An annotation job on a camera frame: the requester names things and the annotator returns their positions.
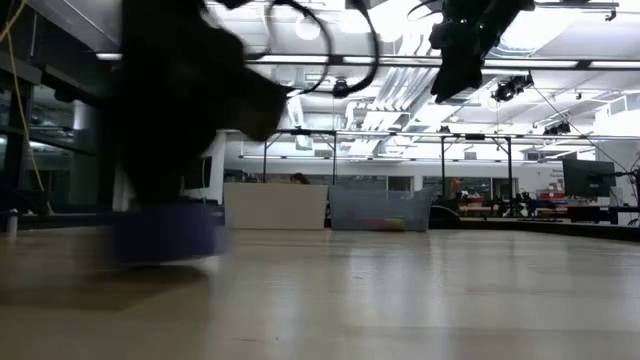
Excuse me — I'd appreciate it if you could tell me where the white ring ceiling lamp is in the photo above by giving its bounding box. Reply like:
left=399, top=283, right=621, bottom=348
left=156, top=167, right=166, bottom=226
left=294, top=13, right=322, bottom=42

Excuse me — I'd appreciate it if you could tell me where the silver ventilation duct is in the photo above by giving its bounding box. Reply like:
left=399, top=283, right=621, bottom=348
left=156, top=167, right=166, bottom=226
left=442, top=0, right=536, bottom=105

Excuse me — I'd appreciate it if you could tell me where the black desk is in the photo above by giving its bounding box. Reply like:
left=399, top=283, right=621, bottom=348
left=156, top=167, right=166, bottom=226
left=567, top=204, right=640, bottom=225

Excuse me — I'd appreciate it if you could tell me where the large black monitor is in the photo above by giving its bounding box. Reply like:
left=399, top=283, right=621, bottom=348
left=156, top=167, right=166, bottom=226
left=562, top=158, right=617, bottom=198

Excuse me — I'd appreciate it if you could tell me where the black metal gantry frame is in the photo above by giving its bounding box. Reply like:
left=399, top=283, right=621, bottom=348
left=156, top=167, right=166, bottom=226
left=272, top=127, right=640, bottom=217

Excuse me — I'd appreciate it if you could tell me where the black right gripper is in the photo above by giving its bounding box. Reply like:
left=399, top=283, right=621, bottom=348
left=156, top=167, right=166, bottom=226
left=428, top=0, right=536, bottom=105

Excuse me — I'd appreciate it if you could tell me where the purple tape roll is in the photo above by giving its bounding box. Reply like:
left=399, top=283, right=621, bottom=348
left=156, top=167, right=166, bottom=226
left=112, top=202, right=229, bottom=266

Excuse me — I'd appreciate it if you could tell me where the black monitor on stand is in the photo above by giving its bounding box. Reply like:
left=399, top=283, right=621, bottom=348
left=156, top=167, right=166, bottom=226
left=183, top=155, right=214, bottom=191

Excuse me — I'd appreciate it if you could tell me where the black ceiling-hung camera cluster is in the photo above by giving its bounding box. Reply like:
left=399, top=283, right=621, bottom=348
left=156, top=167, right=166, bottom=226
left=491, top=73, right=535, bottom=104

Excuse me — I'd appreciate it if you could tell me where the yellow hanging cable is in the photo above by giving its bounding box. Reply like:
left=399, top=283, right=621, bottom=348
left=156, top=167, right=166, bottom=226
left=0, top=0, right=54, bottom=215

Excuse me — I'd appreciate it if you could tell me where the long ceiling light strip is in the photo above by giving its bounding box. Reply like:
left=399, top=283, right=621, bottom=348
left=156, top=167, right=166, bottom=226
left=94, top=51, right=640, bottom=70

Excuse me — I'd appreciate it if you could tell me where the grey translucent plastic bin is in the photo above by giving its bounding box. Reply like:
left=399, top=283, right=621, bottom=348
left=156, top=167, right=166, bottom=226
left=328, top=186, right=435, bottom=233

